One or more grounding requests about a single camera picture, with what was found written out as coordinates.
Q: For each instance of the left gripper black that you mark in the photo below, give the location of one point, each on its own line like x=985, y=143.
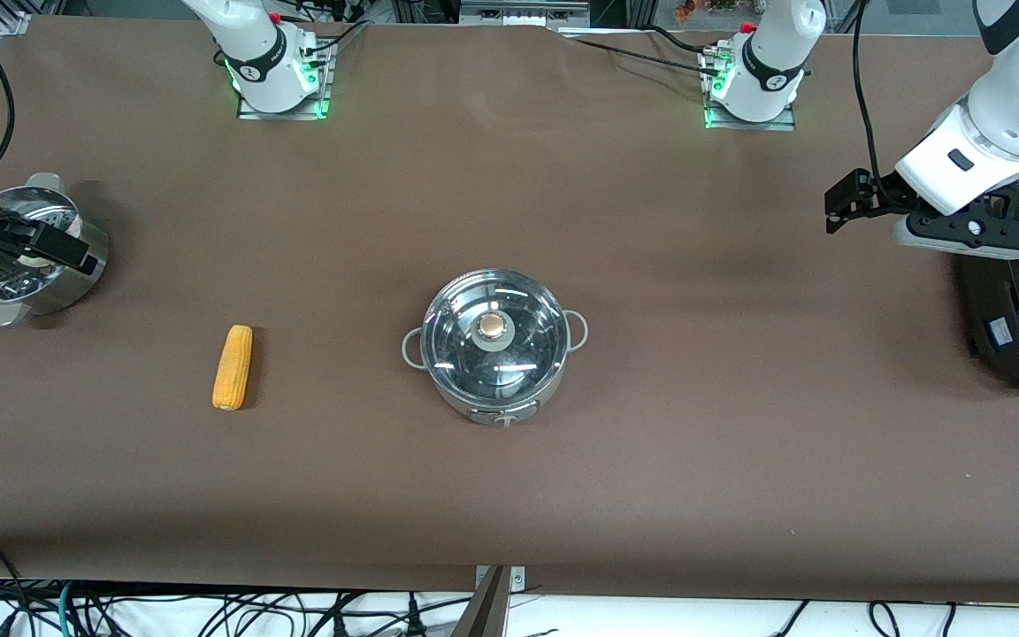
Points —
x=883, y=196

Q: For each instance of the glass lid with bronze knob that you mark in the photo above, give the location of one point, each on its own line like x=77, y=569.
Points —
x=494, y=329

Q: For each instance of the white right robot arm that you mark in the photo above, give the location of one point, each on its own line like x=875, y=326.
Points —
x=262, y=62

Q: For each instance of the stainless steel steamer pot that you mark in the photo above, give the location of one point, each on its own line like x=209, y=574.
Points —
x=67, y=287

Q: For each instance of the yellow corn cob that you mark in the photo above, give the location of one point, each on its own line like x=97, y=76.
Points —
x=233, y=367

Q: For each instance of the glass pot lid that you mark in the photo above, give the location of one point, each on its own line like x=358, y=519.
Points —
x=499, y=414

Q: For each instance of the brown table cover cloth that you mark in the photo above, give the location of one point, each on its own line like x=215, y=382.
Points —
x=651, y=221

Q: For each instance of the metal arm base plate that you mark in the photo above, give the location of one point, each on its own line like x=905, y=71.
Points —
x=753, y=125
x=322, y=97

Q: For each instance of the grey metal mounting bracket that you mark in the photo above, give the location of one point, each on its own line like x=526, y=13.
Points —
x=517, y=578

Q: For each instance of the aluminium profile post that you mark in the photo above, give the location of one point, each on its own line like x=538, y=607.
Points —
x=485, y=615

